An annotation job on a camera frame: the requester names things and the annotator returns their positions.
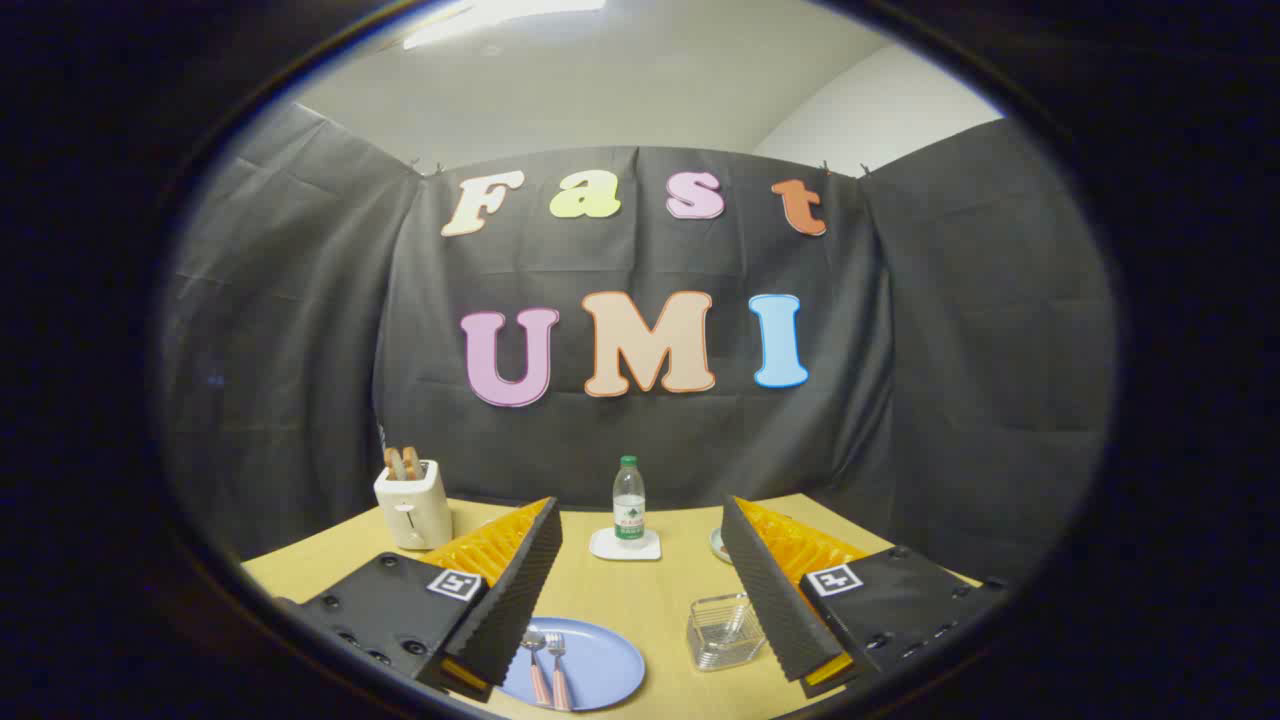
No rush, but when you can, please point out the blue round plate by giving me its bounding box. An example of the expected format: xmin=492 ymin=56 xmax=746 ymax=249
xmin=500 ymin=616 xmax=646 ymax=713

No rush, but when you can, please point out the clear plastic water bottle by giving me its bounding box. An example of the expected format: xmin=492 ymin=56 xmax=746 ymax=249
xmin=612 ymin=455 xmax=648 ymax=542

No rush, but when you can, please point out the white square coaster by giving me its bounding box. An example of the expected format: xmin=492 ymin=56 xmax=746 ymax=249
xmin=588 ymin=527 xmax=663 ymax=562

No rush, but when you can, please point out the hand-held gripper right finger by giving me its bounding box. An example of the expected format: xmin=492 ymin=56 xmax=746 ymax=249
xmin=720 ymin=494 xmax=1011 ymax=699

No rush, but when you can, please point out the checkered handle spoon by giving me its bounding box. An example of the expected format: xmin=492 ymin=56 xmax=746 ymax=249
xmin=520 ymin=630 xmax=552 ymax=708

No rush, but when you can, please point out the cream toaster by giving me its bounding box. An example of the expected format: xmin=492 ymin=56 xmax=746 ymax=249
xmin=373 ymin=459 xmax=454 ymax=552

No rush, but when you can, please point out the checkered handle fork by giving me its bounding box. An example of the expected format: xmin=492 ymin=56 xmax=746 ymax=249
xmin=546 ymin=632 xmax=574 ymax=712

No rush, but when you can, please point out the metal wire cutlery basket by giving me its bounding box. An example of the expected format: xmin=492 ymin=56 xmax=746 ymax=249
xmin=686 ymin=593 xmax=767 ymax=672

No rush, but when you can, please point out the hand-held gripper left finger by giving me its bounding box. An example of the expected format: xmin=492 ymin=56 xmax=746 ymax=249
xmin=275 ymin=497 xmax=564 ymax=701

